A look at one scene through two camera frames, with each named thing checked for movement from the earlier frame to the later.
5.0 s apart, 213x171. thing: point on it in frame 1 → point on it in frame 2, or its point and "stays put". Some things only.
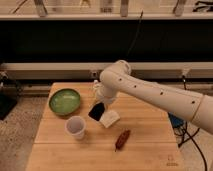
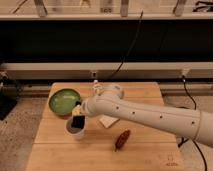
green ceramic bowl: (64, 101) stays put
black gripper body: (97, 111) → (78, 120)
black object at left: (8, 100) stays put
